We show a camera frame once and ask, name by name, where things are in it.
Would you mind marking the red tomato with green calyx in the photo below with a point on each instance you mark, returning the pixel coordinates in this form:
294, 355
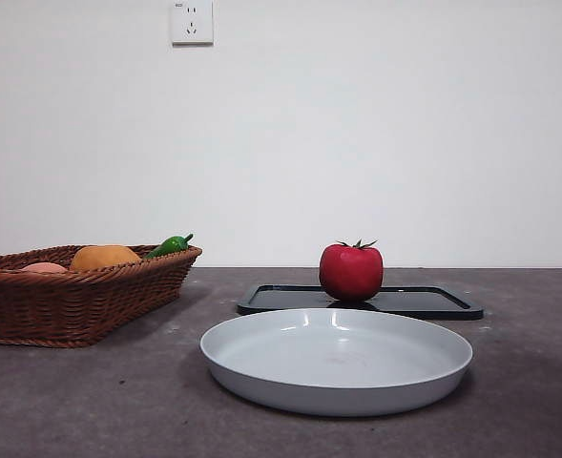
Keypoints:
352, 272

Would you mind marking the green chili pepper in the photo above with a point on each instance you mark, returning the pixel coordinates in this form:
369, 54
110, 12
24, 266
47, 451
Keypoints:
167, 246

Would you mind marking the grey round plate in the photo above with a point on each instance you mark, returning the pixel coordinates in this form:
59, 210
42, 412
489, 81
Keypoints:
338, 381

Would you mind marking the dark rectangular tray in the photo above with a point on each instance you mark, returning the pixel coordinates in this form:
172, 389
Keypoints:
428, 300

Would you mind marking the yellow-orange potato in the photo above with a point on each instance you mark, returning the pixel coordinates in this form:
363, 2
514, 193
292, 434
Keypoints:
104, 256

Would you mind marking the brown wicker basket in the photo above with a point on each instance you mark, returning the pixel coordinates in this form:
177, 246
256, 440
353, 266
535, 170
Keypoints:
75, 305

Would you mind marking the pink egg-shaped vegetable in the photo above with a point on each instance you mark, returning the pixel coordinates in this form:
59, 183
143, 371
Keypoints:
44, 268

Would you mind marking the white wall power socket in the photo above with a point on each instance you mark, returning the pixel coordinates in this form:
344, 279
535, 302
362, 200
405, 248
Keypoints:
192, 24

